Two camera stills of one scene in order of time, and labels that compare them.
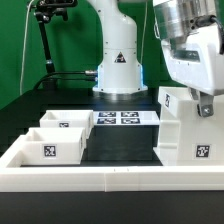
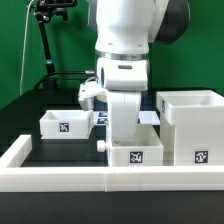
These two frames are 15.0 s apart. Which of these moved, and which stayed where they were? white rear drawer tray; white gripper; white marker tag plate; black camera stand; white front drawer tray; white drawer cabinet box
Moved: white front drawer tray; white gripper
Stayed: black camera stand; white drawer cabinet box; white rear drawer tray; white marker tag plate
